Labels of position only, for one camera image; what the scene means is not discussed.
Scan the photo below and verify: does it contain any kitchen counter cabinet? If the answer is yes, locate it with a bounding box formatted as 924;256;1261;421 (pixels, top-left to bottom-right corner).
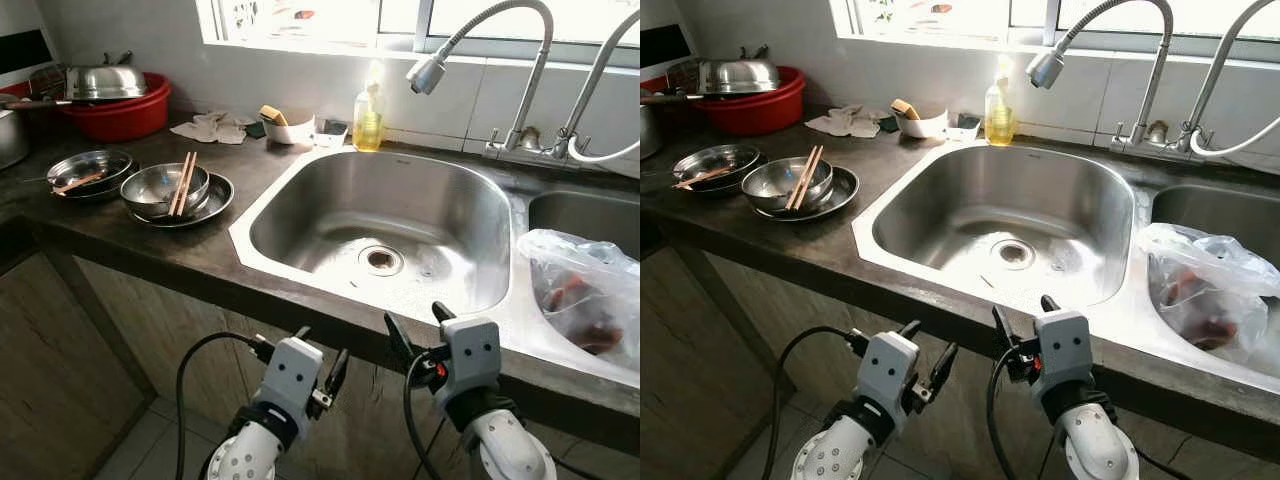
640;245;1280;480
0;250;641;480

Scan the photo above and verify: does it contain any stainless steel double sink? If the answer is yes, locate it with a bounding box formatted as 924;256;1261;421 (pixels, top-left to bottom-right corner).
228;146;641;391
852;138;1280;397

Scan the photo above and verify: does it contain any clear plastic bag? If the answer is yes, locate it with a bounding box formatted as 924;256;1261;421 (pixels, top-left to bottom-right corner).
1140;222;1280;366
517;229;641;373

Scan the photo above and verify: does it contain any yellow dish soap bottle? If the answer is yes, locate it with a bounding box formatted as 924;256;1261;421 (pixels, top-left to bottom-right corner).
984;55;1019;148
352;60;388;153

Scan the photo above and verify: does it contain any white ceramic bowl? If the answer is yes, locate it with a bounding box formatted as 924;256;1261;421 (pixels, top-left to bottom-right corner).
262;108;317;146
893;103;949;140

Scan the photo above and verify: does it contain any steel bowl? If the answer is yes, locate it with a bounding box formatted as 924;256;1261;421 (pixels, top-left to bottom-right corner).
741;156;834;214
120;163;212;222

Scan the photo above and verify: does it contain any white dish cloth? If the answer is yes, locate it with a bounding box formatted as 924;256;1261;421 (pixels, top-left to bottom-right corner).
806;105;883;139
170;110;251;145

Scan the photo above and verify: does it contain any gooseneck faucet with spray head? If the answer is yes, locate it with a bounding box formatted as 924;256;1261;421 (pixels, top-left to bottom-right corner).
406;0;557;161
1027;0;1176;151

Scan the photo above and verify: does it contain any pale spoon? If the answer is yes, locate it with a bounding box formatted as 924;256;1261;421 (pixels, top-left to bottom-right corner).
674;166;737;191
50;171;107;195

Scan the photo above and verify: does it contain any domed steel lid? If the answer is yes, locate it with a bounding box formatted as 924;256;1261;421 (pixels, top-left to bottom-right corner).
697;45;782;97
64;52;149;102

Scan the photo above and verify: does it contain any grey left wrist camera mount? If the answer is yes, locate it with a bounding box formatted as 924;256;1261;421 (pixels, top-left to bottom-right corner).
858;331;921;409
262;337;326;413

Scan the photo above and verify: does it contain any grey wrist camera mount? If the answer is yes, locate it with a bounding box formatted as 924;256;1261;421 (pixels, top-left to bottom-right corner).
262;337;326;413
858;331;921;409
440;318;501;396
1033;310;1093;391

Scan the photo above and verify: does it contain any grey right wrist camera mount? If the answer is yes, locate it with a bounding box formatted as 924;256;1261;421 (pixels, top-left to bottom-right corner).
1033;310;1093;391
440;318;501;396

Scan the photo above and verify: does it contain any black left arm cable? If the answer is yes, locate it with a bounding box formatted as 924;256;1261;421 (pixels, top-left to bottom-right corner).
175;331;273;480
761;326;863;480

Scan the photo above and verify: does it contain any gooseneck faucet with white hose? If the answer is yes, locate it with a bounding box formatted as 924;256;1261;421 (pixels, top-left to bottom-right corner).
1180;0;1280;159
556;8;641;166

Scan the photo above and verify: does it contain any white window frame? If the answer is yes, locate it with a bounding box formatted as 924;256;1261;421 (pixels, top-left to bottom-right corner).
197;0;641;69
830;0;1280;63

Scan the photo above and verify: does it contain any wire mesh strainer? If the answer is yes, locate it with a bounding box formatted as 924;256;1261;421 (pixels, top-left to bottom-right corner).
0;64;73;109
640;58;703;105

